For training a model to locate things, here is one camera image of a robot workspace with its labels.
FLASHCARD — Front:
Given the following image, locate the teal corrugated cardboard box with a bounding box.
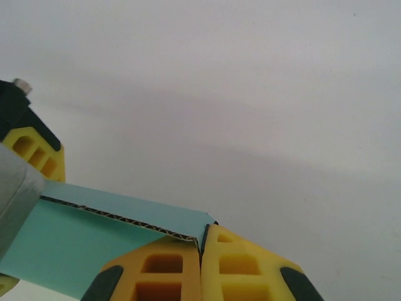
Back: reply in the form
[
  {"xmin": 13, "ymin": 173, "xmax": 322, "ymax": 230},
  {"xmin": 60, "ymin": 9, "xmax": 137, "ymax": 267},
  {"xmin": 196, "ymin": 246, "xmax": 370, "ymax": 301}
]
[{"xmin": 0, "ymin": 181, "xmax": 219, "ymax": 301}]

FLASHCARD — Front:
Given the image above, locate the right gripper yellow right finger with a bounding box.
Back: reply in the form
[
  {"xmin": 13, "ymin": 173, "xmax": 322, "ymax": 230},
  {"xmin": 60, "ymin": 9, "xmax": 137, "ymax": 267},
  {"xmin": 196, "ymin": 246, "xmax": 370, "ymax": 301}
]
[{"xmin": 201, "ymin": 223, "xmax": 325, "ymax": 301}]

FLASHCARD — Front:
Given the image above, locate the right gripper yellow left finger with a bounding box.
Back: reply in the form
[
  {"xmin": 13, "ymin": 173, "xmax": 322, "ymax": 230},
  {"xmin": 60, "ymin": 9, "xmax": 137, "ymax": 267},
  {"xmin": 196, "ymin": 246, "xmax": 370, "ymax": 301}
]
[{"xmin": 81, "ymin": 238, "xmax": 202, "ymax": 301}]

